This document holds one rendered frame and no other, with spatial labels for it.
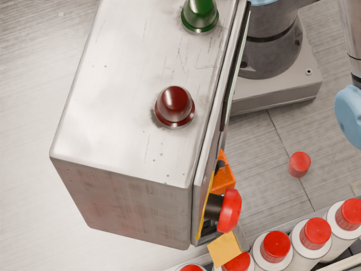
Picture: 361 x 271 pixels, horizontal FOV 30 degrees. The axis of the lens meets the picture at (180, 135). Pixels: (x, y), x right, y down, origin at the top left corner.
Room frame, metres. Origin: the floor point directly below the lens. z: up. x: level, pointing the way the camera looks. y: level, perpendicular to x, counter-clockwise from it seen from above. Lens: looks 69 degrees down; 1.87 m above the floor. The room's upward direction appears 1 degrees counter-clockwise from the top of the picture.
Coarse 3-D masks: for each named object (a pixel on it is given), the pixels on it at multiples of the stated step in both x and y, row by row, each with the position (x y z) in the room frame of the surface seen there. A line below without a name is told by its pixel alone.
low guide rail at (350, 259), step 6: (348, 258) 0.18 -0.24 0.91; (354, 258) 0.18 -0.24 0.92; (360, 258) 0.18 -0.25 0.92; (336, 264) 0.17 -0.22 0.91; (342, 264) 0.17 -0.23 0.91; (348, 264) 0.17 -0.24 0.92; (354, 264) 0.17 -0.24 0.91; (318, 270) 0.17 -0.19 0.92; (324, 270) 0.17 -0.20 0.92; (330, 270) 0.17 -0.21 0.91; (336, 270) 0.17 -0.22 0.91
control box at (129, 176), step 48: (144, 0) 0.26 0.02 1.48; (240, 0) 0.26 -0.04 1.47; (96, 48) 0.22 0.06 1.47; (144, 48) 0.22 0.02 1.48; (192, 48) 0.22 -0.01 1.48; (96, 96) 0.18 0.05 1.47; (144, 96) 0.18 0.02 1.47; (192, 96) 0.18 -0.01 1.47; (96, 144) 0.15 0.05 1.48; (144, 144) 0.15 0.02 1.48; (192, 144) 0.15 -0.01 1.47; (96, 192) 0.14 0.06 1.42; (144, 192) 0.13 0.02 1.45; (192, 192) 0.13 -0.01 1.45; (144, 240) 0.13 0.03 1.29; (192, 240) 0.12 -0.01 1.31
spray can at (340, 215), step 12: (336, 204) 0.23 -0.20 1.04; (348, 204) 0.22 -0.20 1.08; (360, 204) 0.22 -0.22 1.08; (324, 216) 0.22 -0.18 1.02; (336, 216) 0.21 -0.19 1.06; (348, 216) 0.20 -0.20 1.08; (360, 216) 0.20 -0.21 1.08; (336, 228) 0.20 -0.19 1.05; (348, 228) 0.19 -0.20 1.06; (360, 228) 0.20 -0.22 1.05; (336, 240) 0.18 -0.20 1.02; (348, 240) 0.18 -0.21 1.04; (336, 252) 0.18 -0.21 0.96
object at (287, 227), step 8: (328, 208) 0.24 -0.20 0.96; (304, 216) 0.23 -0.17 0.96; (312, 216) 0.23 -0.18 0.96; (320, 216) 0.23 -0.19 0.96; (288, 224) 0.22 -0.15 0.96; (288, 232) 0.21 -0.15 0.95; (248, 240) 0.20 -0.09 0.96; (200, 256) 0.18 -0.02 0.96; (208, 256) 0.18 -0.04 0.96; (200, 264) 0.17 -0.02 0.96
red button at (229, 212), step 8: (232, 192) 0.16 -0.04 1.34; (208, 200) 0.15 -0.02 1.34; (216, 200) 0.15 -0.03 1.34; (224, 200) 0.15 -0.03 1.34; (232, 200) 0.15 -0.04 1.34; (240, 200) 0.15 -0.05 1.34; (208, 208) 0.15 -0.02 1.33; (216, 208) 0.15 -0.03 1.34; (224, 208) 0.14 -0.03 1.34; (232, 208) 0.14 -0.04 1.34; (240, 208) 0.15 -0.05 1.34; (208, 216) 0.14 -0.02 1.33; (216, 216) 0.14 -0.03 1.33; (224, 216) 0.14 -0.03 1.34; (232, 216) 0.14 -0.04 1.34; (224, 224) 0.13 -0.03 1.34; (232, 224) 0.13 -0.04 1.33; (224, 232) 0.13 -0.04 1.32
